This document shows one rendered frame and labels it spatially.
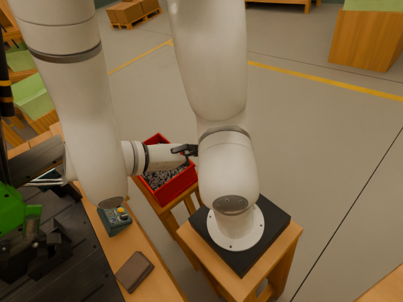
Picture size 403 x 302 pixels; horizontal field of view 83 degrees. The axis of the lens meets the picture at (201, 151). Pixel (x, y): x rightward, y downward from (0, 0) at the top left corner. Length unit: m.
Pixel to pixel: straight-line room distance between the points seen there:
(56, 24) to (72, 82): 0.08
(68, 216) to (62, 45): 0.85
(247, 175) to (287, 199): 1.53
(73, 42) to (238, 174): 0.30
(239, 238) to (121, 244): 0.41
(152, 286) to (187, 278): 0.94
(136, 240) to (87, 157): 0.53
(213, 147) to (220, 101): 0.13
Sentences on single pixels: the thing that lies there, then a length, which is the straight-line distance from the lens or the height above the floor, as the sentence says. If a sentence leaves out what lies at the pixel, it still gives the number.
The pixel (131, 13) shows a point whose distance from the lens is 6.78.
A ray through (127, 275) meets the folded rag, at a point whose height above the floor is 0.93.
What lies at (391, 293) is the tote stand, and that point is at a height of 0.79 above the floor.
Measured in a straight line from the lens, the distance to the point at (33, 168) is 1.01.
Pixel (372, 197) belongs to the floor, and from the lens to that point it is 2.11.
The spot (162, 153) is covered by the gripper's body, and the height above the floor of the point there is 1.27.
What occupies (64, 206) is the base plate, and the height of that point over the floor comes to 0.90.
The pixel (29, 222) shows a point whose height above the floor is 1.09.
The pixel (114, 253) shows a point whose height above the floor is 0.90.
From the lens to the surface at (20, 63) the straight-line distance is 3.68.
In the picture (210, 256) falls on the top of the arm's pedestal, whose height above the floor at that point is 0.85.
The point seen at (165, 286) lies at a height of 0.90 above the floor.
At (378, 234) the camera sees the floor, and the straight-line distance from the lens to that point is 1.96.
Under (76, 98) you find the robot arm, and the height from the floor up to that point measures 1.49.
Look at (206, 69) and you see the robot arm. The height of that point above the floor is 1.50.
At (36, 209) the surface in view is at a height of 1.09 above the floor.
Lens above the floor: 1.64
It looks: 45 degrees down
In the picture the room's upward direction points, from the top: 15 degrees counter-clockwise
